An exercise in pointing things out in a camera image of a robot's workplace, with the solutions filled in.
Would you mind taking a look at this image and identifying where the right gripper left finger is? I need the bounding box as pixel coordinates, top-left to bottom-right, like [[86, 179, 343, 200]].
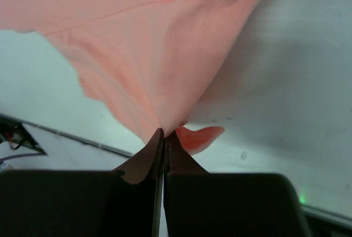
[[111, 128, 164, 236]]

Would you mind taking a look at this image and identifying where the pink t-shirt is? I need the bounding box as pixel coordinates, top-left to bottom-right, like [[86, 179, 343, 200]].
[[1, 0, 259, 153]]

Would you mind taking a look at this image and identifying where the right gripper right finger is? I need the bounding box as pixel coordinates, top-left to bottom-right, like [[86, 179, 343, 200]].
[[164, 131, 208, 174]]

